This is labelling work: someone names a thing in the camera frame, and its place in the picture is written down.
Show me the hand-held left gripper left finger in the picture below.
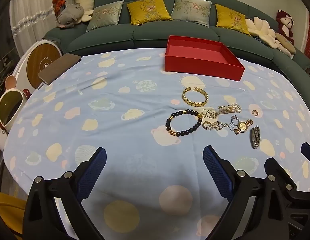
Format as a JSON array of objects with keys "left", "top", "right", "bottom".
[{"left": 23, "top": 147, "right": 107, "bottom": 240}]

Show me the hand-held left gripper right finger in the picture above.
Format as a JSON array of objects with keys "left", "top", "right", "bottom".
[{"left": 202, "top": 145, "right": 293, "bottom": 240}]

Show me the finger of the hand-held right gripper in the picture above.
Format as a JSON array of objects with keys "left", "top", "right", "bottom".
[
  {"left": 301, "top": 142, "right": 310, "bottom": 168},
  {"left": 264, "top": 157, "right": 310, "bottom": 200}
]

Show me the silver wristwatch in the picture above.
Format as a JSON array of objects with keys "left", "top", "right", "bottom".
[{"left": 250, "top": 125, "right": 261, "bottom": 150}]

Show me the swirl pendant necklace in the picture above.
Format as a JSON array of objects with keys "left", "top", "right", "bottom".
[{"left": 202, "top": 120, "right": 228, "bottom": 132}]

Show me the dark bead bracelet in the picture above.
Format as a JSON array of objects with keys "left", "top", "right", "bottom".
[{"left": 165, "top": 109, "right": 203, "bottom": 137}]

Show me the gold wristwatch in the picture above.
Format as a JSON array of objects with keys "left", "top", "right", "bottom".
[{"left": 233, "top": 119, "right": 254, "bottom": 135}]

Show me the pearl bracelet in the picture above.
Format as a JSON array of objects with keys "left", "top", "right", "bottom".
[{"left": 217, "top": 104, "right": 242, "bottom": 115}]

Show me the gold bangle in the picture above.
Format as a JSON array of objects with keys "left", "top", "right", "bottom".
[{"left": 182, "top": 87, "right": 209, "bottom": 107}]

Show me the red cardboard box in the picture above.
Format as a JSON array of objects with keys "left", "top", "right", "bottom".
[{"left": 164, "top": 35, "right": 246, "bottom": 82}]

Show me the blue planet print tablecloth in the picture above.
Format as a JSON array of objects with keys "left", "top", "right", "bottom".
[{"left": 2, "top": 47, "right": 310, "bottom": 240}]

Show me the yellow chair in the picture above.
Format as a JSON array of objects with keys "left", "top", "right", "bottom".
[{"left": 0, "top": 191, "right": 26, "bottom": 240}]

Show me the white mirror with pink ears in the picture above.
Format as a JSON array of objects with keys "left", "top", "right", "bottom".
[{"left": 0, "top": 75, "right": 31, "bottom": 133}]

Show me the brown board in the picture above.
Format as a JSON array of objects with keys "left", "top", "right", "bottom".
[{"left": 37, "top": 53, "right": 82, "bottom": 85}]

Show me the brown round plush cushion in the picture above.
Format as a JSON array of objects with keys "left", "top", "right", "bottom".
[{"left": 275, "top": 32, "right": 297, "bottom": 54}]

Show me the round white wood-faced appliance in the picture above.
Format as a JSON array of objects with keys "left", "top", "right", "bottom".
[{"left": 13, "top": 40, "right": 63, "bottom": 90}]

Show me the red monkey plush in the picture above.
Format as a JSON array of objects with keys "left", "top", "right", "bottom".
[{"left": 276, "top": 10, "right": 295, "bottom": 45}]

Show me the white flower cushion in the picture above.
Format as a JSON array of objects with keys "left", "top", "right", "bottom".
[{"left": 245, "top": 17, "right": 277, "bottom": 48}]

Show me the green sofa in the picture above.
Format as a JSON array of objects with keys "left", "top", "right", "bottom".
[{"left": 42, "top": 0, "right": 310, "bottom": 79}]

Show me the white curtain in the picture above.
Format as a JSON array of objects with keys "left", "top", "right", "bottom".
[{"left": 10, "top": 0, "right": 56, "bottom": 55}]

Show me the yellow embroidered cushion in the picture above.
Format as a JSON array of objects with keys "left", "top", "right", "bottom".
[
  {"left": 215, "top": 4, "right": 251, "bottom": 36},
  {"left": 127, "top": 0, "right": 172, "bottom": 25}
]

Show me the grey embroidered cushion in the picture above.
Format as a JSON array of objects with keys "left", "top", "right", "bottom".
[
  {"left": 171, "top": 0, "right": 212, "bottom": 27},
  {"left": 86, "top": 0, "right": 125, "bottom": 32}
]

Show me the grey pig plush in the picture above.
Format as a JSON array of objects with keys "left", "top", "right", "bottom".
[{"left": 55, "top": 3, "right": 85, "bottom": 29}]

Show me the red tassel ornament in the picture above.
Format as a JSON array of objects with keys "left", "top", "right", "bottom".
[{"left": 53, "top": 0, "right": 66, "bottom": 13}]

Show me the silver ring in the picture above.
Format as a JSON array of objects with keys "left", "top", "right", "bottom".
[{"left": 229, "top": 114, "right": 240, "bottom": 130}]

